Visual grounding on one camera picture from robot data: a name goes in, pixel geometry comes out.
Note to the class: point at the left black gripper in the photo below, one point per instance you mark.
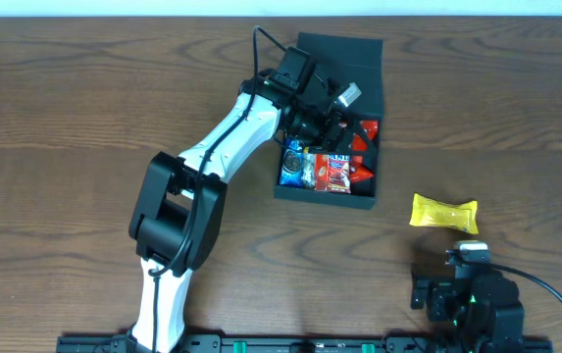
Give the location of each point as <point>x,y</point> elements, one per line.
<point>335,132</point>

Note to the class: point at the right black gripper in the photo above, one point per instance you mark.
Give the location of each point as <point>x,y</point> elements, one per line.
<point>421,292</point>

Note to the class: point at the red Hello Panda box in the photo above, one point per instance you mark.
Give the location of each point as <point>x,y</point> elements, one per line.
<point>332,173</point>

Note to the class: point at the red Hacks candy bag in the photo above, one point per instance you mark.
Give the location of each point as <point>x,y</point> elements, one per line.
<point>357,171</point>

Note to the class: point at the yellow Hacks candy bag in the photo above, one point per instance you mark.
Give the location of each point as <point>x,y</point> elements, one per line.
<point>308,171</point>

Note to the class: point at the blue Oreo cookie pack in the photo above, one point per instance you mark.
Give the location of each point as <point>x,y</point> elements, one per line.
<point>292,163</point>

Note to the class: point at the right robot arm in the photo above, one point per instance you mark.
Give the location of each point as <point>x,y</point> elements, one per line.
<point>506,334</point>

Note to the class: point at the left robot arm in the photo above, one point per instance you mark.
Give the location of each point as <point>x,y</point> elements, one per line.
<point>178,213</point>

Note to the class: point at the small yellow snack packet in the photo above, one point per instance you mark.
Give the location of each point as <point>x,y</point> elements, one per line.
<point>427,212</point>

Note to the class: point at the black open gift box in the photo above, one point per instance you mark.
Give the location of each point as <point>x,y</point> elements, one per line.
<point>359,59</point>

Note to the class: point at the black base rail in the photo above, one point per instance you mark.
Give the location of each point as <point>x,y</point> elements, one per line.
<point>211,343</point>

